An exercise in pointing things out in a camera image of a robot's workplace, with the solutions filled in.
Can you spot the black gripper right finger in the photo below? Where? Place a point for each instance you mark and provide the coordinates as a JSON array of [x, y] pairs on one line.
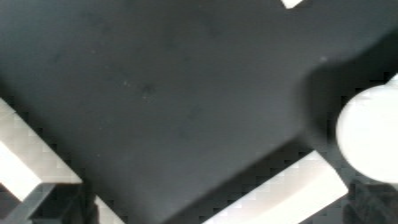
[[371, 207]]

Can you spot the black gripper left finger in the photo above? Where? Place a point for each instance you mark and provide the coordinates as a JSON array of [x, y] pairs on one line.
[[59, 204]]

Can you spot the white lamp bulb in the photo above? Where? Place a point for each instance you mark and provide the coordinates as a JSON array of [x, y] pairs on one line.
[[366, 132]]

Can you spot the white front wall rail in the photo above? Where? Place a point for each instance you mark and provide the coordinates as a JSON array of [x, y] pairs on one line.
[[30, 164]]

